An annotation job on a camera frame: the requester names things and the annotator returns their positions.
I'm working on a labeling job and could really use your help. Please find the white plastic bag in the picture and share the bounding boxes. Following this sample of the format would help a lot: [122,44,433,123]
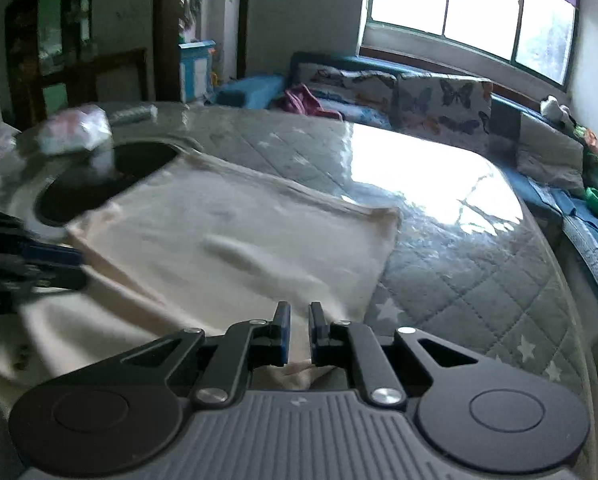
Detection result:
[34,104,114,156]

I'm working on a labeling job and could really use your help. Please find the dark door frame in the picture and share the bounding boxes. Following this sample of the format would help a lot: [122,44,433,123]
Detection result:
[154,0,184,103]

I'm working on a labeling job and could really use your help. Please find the blue corner sofa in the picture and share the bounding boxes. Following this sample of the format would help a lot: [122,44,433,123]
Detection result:
[214,51,598,331]

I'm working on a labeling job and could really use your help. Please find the light blue cabinet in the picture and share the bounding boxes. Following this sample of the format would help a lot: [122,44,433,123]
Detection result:
[179,40,217,103]

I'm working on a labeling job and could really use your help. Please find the grey quilted star table cover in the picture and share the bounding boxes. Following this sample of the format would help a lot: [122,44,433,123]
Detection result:
[0,101,594,480]

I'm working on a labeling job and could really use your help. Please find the cream knit garment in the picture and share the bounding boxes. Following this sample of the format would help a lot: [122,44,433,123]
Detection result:
[0,152,404,411]

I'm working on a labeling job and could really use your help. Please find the large butterfly print pillow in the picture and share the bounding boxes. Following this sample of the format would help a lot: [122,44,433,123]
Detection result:
[396,72,494,136]

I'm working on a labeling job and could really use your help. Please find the hanging clothes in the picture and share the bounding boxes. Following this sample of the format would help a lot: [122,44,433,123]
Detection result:
[181,0,202,41]

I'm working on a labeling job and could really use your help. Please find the colourful toy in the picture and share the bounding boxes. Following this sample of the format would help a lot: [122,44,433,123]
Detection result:
[574,125,598,157]

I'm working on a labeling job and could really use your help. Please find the grey pillow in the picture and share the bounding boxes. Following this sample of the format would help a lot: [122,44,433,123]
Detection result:
[516,112,584,191]

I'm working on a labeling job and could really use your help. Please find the panda plush toy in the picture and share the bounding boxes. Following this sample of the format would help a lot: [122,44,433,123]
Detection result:
[540,95,577,126]

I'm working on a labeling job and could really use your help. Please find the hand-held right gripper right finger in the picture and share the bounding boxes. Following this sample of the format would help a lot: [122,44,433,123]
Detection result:
[308,301,482,407]

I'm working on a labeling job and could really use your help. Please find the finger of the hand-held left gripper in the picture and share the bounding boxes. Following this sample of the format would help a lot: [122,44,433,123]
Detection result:
[14,267,88,293]
[14,240,84,267]

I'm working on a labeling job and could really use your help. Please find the grey remote control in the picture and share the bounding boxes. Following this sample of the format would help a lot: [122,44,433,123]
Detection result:
[108,104,157,126]

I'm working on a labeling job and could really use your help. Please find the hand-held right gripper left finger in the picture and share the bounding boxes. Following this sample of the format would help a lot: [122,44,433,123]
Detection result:
[121,301,292,407]

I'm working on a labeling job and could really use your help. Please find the blue sofa blanket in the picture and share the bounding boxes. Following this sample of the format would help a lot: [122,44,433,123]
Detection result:
[529,180,598,331]

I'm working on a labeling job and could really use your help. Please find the dark wooden chair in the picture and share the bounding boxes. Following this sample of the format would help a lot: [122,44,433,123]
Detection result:
[39,47,150,111]

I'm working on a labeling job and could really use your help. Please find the dark wooden cabinet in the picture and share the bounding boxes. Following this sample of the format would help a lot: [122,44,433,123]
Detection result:
[4,0,97,123]

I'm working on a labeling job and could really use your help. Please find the black round hot plate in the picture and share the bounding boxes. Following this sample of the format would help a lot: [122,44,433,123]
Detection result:
[35,141,177,228]

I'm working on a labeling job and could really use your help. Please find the pink cloth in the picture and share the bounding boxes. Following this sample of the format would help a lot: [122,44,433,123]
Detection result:
[284,84,344,121]

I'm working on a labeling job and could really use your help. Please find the small butterfly print pillow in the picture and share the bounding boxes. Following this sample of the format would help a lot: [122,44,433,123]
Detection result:
[296,62,398,111]

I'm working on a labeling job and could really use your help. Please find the flat butterfly print cushion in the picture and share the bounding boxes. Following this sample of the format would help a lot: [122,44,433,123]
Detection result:
[316,101,396,129]

